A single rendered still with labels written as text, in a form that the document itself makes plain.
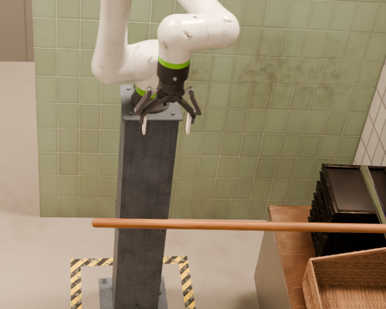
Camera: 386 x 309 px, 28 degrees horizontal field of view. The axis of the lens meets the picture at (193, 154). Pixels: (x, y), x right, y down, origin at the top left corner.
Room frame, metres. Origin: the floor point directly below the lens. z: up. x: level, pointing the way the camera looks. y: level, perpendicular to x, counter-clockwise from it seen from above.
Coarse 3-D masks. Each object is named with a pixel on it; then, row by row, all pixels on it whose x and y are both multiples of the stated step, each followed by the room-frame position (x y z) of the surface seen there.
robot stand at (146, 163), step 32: (128, 96) 2.34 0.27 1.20; (128, 128) 2.22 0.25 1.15; (160, 128) 2.24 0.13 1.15; (128, 160) 2.22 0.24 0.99; (160, 160) 2.24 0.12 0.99; (128, 192) 2.22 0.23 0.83; (160, 192) 2.25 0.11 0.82; (128, 256) 2.22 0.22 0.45; (160, 256) 2.25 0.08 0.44; (128, 288) 2.22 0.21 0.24; (160, 288) 2.44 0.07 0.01
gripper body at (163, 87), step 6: (162, 84) 1.81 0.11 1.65; (168, 84) 1.81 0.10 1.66; (174, 84) 1.81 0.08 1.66; (180, 84) 1.82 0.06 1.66; (162, 90) 1.81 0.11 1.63; (168, 90) 1.81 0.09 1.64; (174, 90) 1.81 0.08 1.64; (180, 90) 1.82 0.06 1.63; (168, 96) 1.83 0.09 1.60; (180, 96) 1.84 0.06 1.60; (174, 102) 1.84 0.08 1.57
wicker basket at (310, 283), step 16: (336, 256) 2.09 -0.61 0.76; (352, 256) 2.10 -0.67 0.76; (368, 256) 2.11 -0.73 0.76; (384, 256) 2.12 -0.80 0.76; (320, 272) 2.09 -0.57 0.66; (336, 272) 2.09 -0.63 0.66; (352, 272) 2.10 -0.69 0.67; (368, 272) 2.11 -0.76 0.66; (384, 272) 2.12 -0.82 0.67; (304, 288) 2.05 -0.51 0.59; (320, 288) 2.06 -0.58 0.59; (336, 288) 2.07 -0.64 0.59; (352, 288) 2.09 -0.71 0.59; (384, 288) 2.11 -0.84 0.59; (320, 304) 1.86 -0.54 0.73; (336, 304) 2.00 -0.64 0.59; (352, 304) 2.00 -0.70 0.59; (368, 304) 2.02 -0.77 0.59; (384, 304) 2.03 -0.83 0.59
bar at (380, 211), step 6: (360, 168) 2.15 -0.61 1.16; (366, 168) 2.14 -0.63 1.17; (366, 174) 2.11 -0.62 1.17; (366, 180) 2.08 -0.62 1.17; (372, 180) 2.08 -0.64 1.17; (366, 186) 2.06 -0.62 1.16; (372, 186) 2.04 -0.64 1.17; (372, 192) 2.02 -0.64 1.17; (372, 198) 1.99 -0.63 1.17; (378, 198) 1.99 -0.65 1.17; (378, 204) 1.96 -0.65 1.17; (378, 210) 1.93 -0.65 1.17; (384, 210) 1.93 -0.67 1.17; (378, 216) 1.91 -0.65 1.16; (384, 216) 1.90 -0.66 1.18; (384, 222) 1.87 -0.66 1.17; (384, 234) 1.83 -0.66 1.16
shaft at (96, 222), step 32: (96, 224) 1.67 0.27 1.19; (128, 224) 1.68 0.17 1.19; (160, 224) 1.70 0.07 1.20; (192, 224) 1.72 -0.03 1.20; (224, 224) 1.73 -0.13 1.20; (256, 224) 1.75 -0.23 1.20; (288, 224) 1.77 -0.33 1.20; (320, 224) 1.79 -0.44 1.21; (352, 224) 1.81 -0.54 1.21; (384, 224) 1.83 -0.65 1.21
